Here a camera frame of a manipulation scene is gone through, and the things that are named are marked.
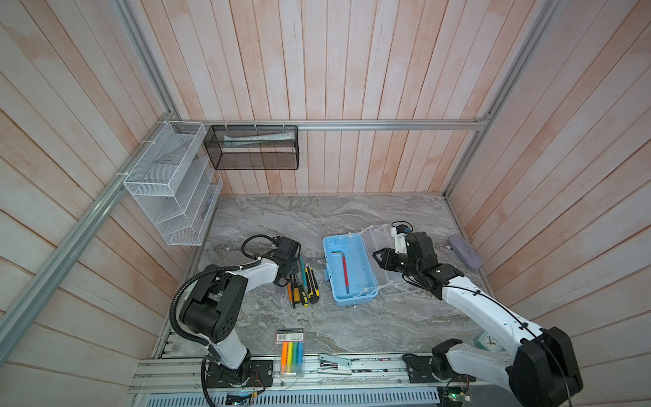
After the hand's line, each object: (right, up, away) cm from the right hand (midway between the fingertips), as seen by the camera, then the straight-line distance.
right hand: (376, 253), depth 84 cm
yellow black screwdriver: (-25, -16, +2) cm, 30 cm away
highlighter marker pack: (-28, -29, -8) cm, 41 cm away
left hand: (-31, -8, +12) cm, 34 cm away
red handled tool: (-9, -8, +12) cm, 17 cm away
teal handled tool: (-25, -9, +8) cm, 28 cm away
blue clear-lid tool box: (-5, -10, +12) cm, 16 cm away
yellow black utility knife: (-22, -14, +4) cm, 26 cm away
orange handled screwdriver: (-30, -15, +4) cm, 34 cm away
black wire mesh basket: (-47, +42, +20) cm, 66 cm away
